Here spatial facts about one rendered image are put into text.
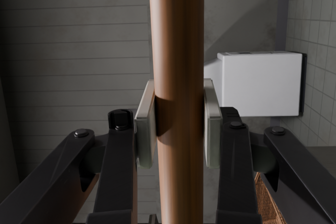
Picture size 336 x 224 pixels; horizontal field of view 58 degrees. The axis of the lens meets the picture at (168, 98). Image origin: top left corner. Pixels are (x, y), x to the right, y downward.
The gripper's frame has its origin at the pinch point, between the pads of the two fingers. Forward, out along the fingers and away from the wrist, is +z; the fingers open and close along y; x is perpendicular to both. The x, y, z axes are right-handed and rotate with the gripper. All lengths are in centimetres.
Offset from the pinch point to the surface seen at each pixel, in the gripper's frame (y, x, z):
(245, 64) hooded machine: 59, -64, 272
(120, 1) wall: -73, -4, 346
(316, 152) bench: 85, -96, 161
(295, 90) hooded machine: 108, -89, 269
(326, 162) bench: 86, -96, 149
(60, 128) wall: -163, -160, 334
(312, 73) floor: 118, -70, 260
